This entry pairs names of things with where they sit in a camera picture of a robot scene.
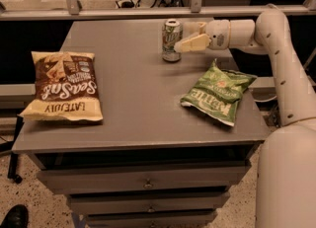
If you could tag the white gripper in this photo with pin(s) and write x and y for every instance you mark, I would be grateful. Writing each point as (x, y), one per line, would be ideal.
(218, 34)

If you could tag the green 7up soda can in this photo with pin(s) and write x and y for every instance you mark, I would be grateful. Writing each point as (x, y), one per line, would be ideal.
(172, 32)

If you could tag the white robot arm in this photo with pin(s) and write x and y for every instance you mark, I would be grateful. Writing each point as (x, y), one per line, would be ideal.
(286, 182)

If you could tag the green kettle chips bag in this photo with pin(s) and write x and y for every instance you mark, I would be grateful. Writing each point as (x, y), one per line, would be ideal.
(217, 93)

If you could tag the brown sea salt chips bag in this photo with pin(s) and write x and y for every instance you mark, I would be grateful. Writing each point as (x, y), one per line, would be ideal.
(66, 87)

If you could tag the black chair leg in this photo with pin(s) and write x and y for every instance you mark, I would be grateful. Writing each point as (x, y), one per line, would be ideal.
(13, 164)

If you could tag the black leather shoe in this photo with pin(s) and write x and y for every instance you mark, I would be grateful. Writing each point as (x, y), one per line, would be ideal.
(17, 217)

